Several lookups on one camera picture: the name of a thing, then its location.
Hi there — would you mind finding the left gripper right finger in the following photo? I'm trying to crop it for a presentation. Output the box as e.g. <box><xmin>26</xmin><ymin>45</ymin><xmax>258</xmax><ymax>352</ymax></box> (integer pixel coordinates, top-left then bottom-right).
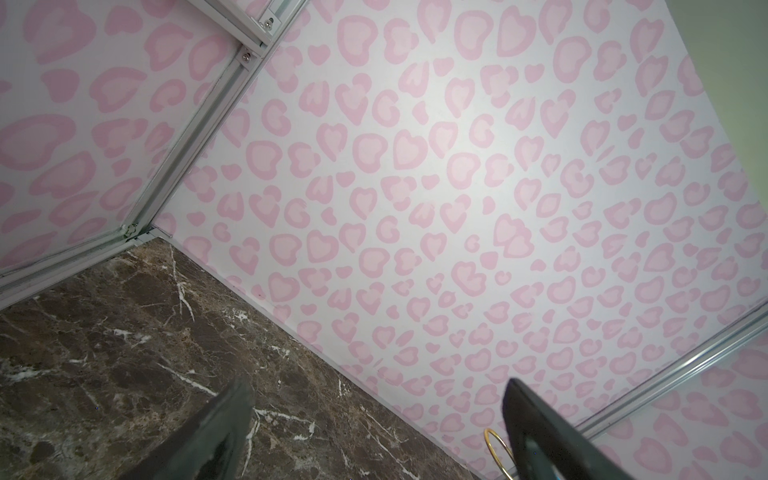
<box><xmin>501</xmin><ymin>378</ymin><xmax>630</xmax><ymax>480</ymax></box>

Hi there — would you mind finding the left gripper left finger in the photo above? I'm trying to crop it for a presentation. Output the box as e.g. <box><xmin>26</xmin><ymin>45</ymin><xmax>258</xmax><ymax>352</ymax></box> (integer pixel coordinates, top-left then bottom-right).
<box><xmin>121</xmin><ymin>380</ymin><xmax>252</xmax><ymax>479</ymax></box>

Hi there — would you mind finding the gold wire wine glass rack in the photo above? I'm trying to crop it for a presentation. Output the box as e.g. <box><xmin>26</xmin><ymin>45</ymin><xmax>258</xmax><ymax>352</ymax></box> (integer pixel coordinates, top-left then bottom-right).
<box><xmin>483</xmin><ymin>427</ymin><xmax>517</xmax><ymax>480</ymax></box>

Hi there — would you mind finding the right aluminium frame post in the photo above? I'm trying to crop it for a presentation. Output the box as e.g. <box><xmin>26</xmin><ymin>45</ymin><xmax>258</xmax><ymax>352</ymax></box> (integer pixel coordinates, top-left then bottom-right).
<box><xmin>577</xmin><ymin>301</ymin><xmax>767</xmax><ymax>440</ymax></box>

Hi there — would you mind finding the left aluminium frame beam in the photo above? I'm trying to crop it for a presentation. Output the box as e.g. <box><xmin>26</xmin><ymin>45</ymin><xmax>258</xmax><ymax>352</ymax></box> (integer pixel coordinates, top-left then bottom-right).
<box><xmin>1</xmin><ymin>1</ymin><xmax>305</xmax><ymax>307</ymax></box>

